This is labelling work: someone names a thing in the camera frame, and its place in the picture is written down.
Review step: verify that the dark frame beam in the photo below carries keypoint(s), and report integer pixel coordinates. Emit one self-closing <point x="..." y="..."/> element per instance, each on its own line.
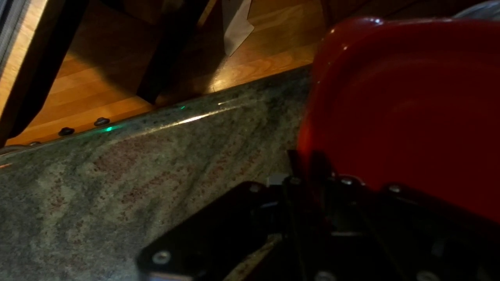
<point x="46" y="52"/>
<point x="171" y="47"/>

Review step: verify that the clear plastic food container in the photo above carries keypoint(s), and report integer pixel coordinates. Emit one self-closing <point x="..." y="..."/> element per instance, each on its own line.
<point x="484" y="9"/>

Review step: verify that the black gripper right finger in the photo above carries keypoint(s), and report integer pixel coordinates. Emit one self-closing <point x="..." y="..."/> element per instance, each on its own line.
<point x="406" y="239"/>

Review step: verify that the red plastic container lid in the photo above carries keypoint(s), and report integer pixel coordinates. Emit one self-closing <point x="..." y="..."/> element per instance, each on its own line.
<point x="406" y="103"/>

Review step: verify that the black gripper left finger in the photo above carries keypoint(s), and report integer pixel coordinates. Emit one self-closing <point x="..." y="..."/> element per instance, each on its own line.
<point x="218" y="234"/>

